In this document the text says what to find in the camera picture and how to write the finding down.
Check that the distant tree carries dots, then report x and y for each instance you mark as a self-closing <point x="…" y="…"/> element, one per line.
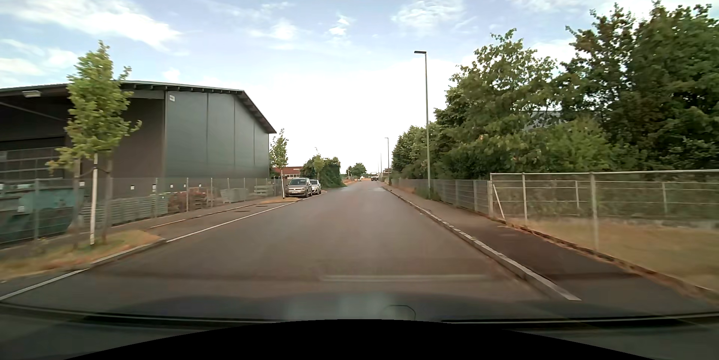
<point x="357" y="170"/>

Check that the green bushes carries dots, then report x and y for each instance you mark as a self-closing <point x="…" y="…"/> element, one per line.
<point x="324" y="172"/>

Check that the white parked car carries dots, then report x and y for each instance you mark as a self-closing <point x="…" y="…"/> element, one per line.
<point x="316" y="186"/>

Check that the grey parked car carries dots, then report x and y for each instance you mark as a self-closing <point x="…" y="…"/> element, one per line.
<point x="299" y="187"/>

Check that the red brick building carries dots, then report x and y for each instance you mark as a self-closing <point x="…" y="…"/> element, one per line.
<point x="289" y="171"/>

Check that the grey asphalt road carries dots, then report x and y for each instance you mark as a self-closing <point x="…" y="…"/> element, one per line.
<point x="348" y="236"/>

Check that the road markings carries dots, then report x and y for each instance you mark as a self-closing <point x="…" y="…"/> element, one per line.
<point x="224" y="223"/>

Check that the large grey hall building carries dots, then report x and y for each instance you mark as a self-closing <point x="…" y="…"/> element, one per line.
<point x="185" y="135"/>

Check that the grey pavement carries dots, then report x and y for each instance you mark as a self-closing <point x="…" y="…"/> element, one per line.
<point x="185" y="214"/>

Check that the car's own bonnet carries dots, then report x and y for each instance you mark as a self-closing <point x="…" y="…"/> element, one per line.
<point x="224" y="326"/>

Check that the dark asphalt pavement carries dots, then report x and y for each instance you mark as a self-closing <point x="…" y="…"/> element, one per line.
<point x="561" y="262"/>

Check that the row of trees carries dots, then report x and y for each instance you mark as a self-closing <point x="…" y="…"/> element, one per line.
<point x="618" y="107"/>

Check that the young tree with stakes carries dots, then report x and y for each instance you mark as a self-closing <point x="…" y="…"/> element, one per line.
<point x="95" y="118"/>

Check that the dry grass field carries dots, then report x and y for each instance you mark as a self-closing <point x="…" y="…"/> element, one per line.
<point x="651" y="245"/>

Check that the dry grass island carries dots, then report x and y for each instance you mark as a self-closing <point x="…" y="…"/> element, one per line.
<point x="67" y="253"/>

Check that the green container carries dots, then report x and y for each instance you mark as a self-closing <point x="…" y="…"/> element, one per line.
<point x="33" y="211"/>

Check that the tall lamp post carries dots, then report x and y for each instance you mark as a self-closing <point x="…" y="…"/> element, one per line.
<point x="427" y="124"/>

